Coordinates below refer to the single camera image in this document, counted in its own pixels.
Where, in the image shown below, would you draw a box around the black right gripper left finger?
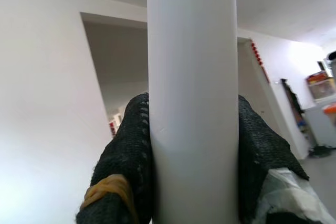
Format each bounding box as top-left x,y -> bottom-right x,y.
76,92 -> 153,224

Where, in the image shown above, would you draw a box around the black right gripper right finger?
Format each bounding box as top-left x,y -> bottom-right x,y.
238,94 -> 310,224

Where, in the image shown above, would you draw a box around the white plastic table leg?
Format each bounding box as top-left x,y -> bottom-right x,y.
145,0 -> 241,224

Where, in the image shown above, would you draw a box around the white shelf red items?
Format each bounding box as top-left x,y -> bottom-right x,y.
108,107 -> 124,137

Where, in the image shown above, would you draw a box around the yellow rubber band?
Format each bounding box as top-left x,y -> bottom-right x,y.
80,174 -> 140,224

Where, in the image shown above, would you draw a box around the dark hanging clothes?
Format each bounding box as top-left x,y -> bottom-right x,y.
279,78 -> 305,130

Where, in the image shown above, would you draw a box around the white appliance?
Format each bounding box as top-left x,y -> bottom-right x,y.
304,104 -> 336,148

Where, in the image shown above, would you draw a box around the black mop head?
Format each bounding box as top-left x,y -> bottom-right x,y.
309,144 -> 336,158

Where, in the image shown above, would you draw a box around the clear storage box orange lid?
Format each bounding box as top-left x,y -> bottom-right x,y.
322,104 -> 336,116

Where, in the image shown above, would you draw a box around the red hanging decoration strip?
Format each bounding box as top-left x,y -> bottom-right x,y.
250,39 -> 271,84

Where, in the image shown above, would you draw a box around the clear box colourful contents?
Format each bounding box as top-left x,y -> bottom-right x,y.
306,71 -> 336,101

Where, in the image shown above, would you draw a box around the grey bin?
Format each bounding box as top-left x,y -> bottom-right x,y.
324,50 -> 336,78

